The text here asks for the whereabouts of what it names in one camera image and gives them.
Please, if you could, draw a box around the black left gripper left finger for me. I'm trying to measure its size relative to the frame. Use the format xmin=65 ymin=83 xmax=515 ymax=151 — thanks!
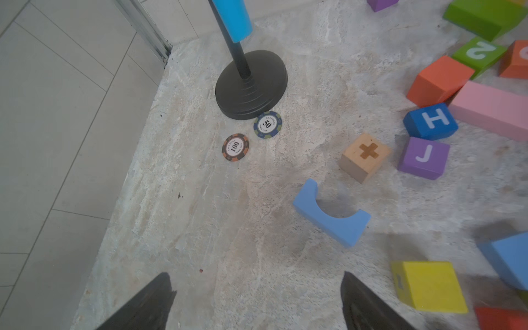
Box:
xmin=97 ymin=272 xmax=177 ymax=330

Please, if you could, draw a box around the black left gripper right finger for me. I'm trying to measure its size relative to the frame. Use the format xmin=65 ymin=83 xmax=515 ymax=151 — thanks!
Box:
xmin=340 ymin=272 xmax=415 ymax=329

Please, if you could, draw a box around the plain yellow block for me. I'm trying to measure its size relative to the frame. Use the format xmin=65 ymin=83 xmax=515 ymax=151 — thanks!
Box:
xmin=390 ymin=261 xmax=468 ymax=314

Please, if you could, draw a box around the light blue arch block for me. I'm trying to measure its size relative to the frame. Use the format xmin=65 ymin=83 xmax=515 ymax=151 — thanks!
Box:
xmin=293 ymin=179 xmax=371 ymax=248

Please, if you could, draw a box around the tan X block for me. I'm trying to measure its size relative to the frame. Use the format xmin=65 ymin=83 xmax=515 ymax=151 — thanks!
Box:
xmin=338 ymin=133 xmax=392 ymax=184

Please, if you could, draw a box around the light blue block at right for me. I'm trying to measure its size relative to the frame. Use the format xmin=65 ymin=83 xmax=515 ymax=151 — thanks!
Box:
xmin=477 ymin=232 xmax=527 ymax=291

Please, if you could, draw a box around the purple J block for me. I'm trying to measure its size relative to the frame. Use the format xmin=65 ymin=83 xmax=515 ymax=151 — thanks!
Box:
xmin=397 ymin=137 xmax=450 ymax=180

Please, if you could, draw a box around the blue H block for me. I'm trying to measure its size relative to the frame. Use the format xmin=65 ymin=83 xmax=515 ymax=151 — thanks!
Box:
xmin=403 ymin=103 xmax=459 ymax=140

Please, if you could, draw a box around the blue 50 poker chip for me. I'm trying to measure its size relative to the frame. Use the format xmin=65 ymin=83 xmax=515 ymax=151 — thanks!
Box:
xmin=253 ymin=111 xmax=283 ymax=139

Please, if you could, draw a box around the plain orange red block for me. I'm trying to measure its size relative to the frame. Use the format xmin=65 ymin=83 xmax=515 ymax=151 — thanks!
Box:
xmin=406 ymin=56 xmax=475 ymax=107

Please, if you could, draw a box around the pink block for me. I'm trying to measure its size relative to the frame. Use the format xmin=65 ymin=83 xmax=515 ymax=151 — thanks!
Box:
xmin=448 ymin=81 xmax=527 ymax=142

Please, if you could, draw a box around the blue toy microphone on stand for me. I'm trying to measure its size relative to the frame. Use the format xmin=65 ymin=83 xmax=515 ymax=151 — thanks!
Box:
xmin=209 ymin=1 xmax=288 ymax=120

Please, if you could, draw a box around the green 2 block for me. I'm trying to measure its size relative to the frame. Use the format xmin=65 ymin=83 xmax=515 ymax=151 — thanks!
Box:
xmin=451 ymin=37 xmax=507 ymax=80

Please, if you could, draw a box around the orange red block at right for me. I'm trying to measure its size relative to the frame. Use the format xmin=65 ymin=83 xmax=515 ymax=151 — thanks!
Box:
xmin=499 ymin=40 xmax=528 ymax=80

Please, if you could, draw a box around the small purple block at back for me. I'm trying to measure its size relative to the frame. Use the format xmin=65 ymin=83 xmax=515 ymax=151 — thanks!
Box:
xmin=367 ymin=0 xmax=399 ymax=12

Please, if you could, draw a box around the green block at back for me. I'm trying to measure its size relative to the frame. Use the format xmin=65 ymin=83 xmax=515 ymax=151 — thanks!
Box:
xmin=443 ymin=0 xmax=527 ymax=41

